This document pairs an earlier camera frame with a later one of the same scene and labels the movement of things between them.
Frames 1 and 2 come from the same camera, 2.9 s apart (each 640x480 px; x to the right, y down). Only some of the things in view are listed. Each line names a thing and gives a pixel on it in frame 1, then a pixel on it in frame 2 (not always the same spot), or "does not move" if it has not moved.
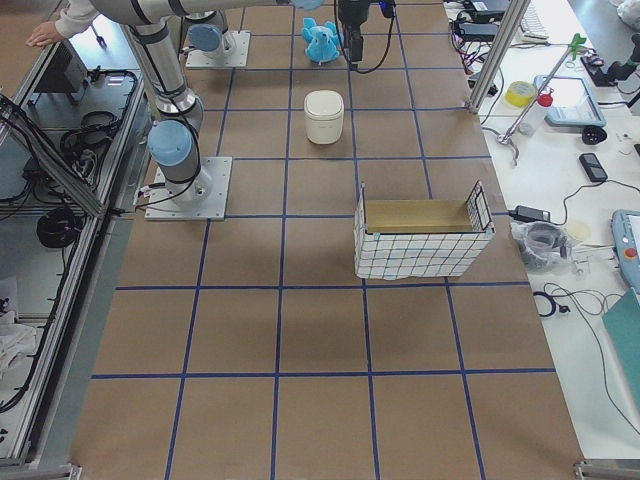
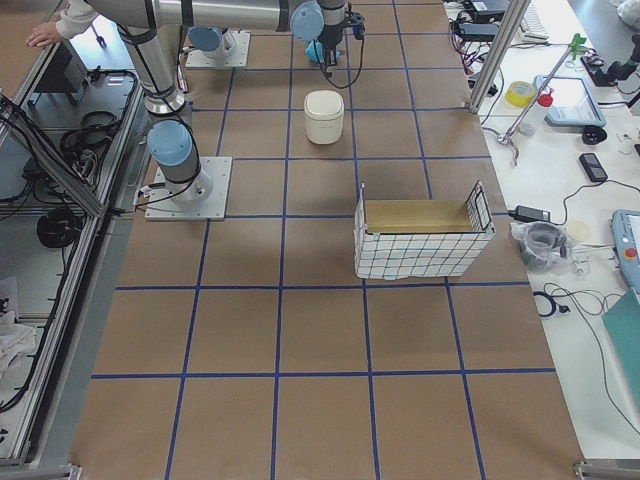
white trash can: x=324 y=115 does not move
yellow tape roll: x=520 y=93 does not move
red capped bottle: x=530 y=123 does not move
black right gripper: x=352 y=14 -> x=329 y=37
